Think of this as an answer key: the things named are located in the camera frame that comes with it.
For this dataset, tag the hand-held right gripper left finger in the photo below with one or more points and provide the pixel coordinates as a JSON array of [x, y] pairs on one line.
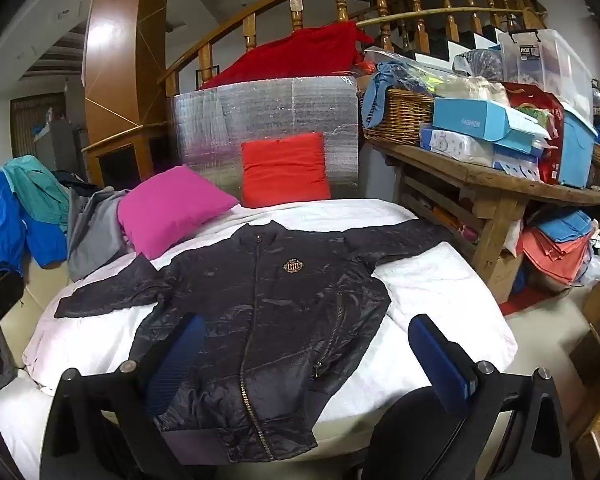
[[177, 355]]

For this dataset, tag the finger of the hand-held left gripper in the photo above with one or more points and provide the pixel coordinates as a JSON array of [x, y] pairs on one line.
[[2, 292]]

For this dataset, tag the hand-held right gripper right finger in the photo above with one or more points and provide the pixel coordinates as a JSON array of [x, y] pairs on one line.
[[437, 360]]

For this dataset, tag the black padded jacket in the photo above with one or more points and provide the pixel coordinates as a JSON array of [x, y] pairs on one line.
[[275, 310]]

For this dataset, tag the blue jacket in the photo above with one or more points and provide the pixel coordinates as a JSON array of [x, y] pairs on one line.
[[10, 225]]

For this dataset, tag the white blanket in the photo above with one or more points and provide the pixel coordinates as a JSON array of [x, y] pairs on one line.
[[430, 285]]

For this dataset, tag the grey garment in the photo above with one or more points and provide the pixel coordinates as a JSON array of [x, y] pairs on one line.
[[95, 230]]

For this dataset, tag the teal garment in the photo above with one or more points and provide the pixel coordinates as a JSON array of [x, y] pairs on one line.
[[37, 185]]

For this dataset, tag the pink pillow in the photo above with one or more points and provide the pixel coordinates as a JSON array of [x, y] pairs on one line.
[[172, 210]]

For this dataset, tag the stack of orange cloths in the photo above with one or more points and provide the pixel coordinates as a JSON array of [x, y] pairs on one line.
[[555, 260]]

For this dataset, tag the wooden cabinet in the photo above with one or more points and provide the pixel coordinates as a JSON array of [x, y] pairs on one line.
[[125, 155]]

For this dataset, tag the blue folded cloth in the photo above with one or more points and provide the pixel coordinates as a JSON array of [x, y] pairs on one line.
[[567, 225]]

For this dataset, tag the wooden table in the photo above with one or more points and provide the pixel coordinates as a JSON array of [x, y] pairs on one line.
[[495, 180]]

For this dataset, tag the white and blue box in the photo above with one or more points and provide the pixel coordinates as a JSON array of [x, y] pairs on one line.
[[517, 162]]

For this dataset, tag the red-orange pillow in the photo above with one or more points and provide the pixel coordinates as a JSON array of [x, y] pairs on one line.
[[284, 170]]

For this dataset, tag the white printed tissue pack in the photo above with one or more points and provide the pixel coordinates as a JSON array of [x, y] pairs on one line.
[[457, 146]]

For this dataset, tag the teal cardboard box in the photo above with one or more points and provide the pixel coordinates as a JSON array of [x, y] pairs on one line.
[[480, 117]]

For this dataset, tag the wicker basket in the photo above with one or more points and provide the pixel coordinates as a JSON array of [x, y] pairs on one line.
[[397, 115]]

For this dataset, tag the blue plastic bin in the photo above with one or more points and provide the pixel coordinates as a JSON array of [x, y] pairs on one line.
[[577, 150]]

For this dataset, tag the silver foil mat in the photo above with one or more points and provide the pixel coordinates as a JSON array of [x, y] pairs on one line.
[[260, 110]]

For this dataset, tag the red gift bag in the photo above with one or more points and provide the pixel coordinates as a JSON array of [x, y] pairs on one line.
[[547, 110]]

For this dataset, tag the curved wooden column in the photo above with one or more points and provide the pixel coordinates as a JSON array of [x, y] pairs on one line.
[[125, 45]]

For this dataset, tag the clear plastic storage bin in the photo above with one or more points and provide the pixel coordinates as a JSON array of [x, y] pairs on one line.
[[545, 65]]

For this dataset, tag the red cloth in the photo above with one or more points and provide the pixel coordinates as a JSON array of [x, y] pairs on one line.
[[300, 55]]

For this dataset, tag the wooden stair railing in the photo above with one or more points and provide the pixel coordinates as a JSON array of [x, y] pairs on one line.
[[340, 0]]

